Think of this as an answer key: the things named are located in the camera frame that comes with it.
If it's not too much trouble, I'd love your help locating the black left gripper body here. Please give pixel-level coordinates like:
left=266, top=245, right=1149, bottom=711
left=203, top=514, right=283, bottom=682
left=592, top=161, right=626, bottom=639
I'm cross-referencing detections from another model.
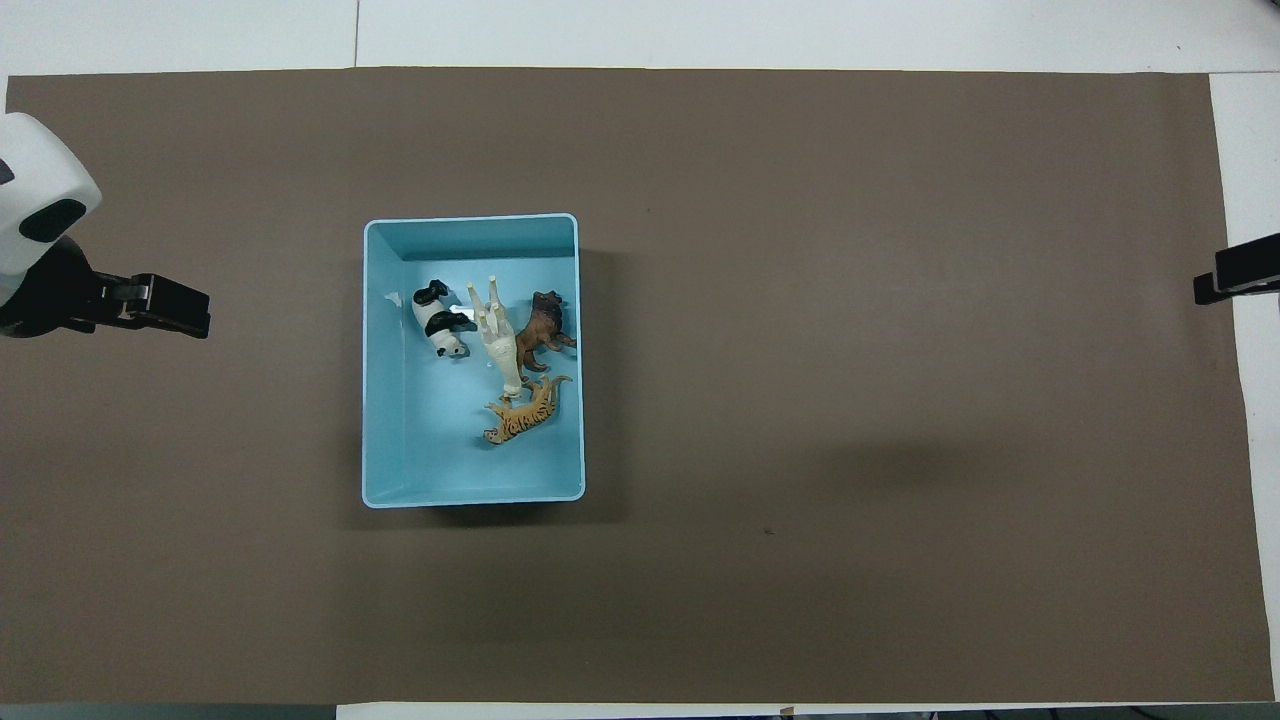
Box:
left=0, top=237, right=137, bottom=339

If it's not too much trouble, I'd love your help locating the black and white panda toy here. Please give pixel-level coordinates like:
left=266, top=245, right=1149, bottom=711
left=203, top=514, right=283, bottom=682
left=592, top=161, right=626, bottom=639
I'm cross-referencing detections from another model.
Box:
left=411, top=280, right=477, bottom=360

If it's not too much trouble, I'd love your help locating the cream llama toy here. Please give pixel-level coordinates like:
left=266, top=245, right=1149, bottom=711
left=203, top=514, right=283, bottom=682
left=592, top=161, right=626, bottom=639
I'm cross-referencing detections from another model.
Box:
left=466, top=276, right=537, bottom=404

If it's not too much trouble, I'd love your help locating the orange striped tiger toy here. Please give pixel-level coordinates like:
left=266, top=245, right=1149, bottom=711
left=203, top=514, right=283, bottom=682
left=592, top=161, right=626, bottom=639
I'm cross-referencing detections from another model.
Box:
left=483, top=374, right=574, bottom=447

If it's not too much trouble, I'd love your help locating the brown lion toy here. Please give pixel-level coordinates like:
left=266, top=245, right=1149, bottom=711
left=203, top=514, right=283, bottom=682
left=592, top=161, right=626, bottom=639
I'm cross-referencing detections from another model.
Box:
left=514, top=290, right=579, bottom=374

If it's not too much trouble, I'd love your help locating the light blue storage box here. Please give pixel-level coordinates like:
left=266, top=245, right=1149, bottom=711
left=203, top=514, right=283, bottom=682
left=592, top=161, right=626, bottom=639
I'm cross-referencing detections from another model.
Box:
left=361, top=213, right=586, bottom=510

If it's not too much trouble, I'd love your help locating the brown paper table mat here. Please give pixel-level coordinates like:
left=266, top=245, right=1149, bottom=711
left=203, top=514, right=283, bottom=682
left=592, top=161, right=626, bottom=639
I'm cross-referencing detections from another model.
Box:
left=0, top=67, right=1276, bottom=706

